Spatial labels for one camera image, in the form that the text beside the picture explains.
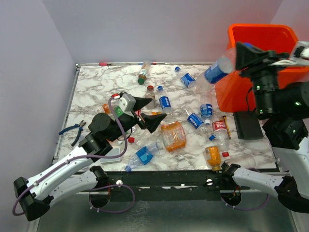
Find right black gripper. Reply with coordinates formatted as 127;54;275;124
232;41;286;115

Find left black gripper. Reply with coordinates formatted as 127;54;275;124
109;97;167;142

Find large Pepsi bottle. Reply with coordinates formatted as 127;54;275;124
195;43;253;95

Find large crushed orange bottle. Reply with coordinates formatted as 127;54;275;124
161;121;186;153

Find crushed blue label water bottle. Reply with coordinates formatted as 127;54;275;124
125;142;161;173

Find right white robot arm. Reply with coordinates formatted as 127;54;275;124
222;41;309;213

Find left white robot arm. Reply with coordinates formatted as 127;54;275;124
12;93;167;221

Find orange plastic bin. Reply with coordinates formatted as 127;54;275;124
215;24;309;113

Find red cap clear bottle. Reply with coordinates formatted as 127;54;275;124
144;85;155;110

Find blue Pepsi bottle centre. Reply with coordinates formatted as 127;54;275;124
157;86;172;116

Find clear crushed bottle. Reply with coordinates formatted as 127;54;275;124
135;130;159;148

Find green plastic bottle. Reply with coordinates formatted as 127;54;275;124
114;106;124;117

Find green cap tea bottle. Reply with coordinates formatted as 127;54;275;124
138;61;151;85

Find orange label crushed bottle left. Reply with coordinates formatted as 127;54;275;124
102;103;112;115

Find blue red pen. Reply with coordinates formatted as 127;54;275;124
137;62;167;65

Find far blue label bottle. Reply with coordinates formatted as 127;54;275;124
174;66;197;93

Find red marker pen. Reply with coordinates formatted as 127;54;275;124
98;62;113;66

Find orange juice bottle front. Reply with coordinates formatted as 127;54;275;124
205;146;221;172

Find red label bottle right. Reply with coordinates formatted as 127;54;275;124
212;120;229;158

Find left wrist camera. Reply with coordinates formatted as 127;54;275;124
118;93;136;112

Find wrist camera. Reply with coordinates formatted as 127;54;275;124
289;41;309;66
118;93;136;112

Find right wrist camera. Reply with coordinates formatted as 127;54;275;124
289;41;309;66

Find blue handled pliers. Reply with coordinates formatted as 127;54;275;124
58;119;87;147

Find black base frame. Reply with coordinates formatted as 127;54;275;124
106;170;237;202

